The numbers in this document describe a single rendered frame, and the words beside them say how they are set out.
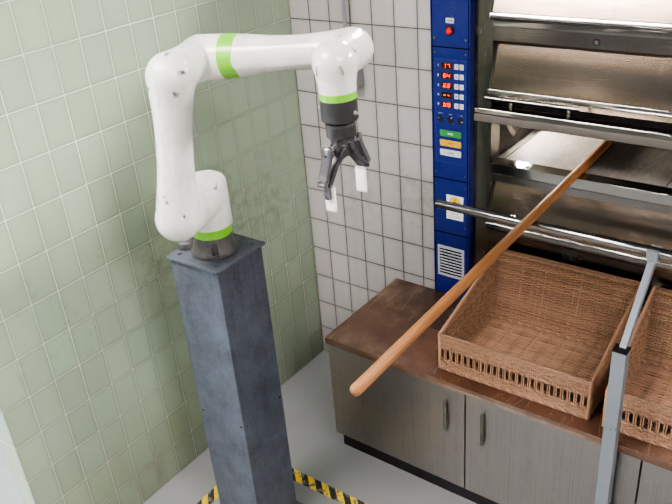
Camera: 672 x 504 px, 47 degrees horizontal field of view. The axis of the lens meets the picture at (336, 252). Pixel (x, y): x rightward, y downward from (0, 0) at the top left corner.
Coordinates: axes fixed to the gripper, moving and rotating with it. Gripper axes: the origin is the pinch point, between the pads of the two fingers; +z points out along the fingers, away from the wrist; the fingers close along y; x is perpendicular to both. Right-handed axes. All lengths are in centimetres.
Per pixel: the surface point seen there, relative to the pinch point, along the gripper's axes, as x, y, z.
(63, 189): -100, 16, 9
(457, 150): -20, -98, 24
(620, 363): 61, -40, 57
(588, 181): 29, -101, 30
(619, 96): 37, -99, -2
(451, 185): -23, -98, 39
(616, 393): 61, -40, 68
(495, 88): -5, -99, 0
